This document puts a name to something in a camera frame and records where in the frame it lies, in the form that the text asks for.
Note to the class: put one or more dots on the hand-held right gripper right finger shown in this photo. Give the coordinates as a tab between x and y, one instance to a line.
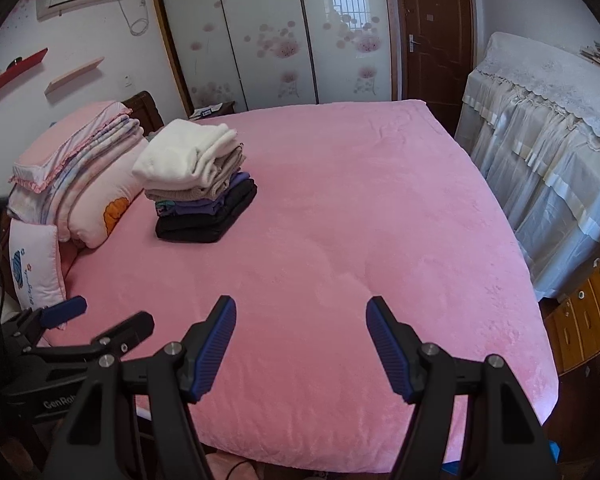
390	350

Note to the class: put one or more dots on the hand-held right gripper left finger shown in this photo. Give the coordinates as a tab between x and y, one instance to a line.
212	345

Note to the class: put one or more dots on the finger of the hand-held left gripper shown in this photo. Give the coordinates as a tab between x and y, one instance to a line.
65	310
130	330

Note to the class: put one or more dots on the white knit cardigan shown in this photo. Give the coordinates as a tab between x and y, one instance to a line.
180	155

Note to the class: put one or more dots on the small white pillow blue print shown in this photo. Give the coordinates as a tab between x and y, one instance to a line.
35	270

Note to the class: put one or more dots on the pink pillow with orange print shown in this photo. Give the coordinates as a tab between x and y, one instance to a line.
105	200

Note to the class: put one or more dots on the black folded garment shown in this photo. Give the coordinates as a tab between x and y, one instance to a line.
205	227

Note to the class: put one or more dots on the teal folded garment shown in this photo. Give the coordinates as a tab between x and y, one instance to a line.
166	207

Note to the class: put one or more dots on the pink bed blanket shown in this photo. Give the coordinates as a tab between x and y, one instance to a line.
355	210

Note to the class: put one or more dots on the folded pink quilt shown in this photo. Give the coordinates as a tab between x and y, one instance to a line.
75	160

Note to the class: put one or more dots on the purple folded garment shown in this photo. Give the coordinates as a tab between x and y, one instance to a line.
232	186

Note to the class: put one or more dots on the wooden drawer cabinet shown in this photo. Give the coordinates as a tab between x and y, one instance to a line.
580	310

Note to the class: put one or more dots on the dark wooden headboard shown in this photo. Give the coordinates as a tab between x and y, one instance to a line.
147	110

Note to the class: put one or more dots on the dark wooden nightstand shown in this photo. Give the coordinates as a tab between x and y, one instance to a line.
212	111

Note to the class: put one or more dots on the lace-covered furniture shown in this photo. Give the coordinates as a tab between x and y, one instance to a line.
555	160

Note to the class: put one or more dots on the brown wooden door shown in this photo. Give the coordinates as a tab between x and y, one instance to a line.
435	60

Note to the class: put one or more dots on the floral sliding-door wardrobe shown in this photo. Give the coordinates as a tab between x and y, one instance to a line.
280	35

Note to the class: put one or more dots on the light wooden wall shelf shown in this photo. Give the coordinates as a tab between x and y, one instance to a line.
75	76

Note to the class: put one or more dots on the red wall shelf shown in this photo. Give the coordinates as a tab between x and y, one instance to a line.
15	74

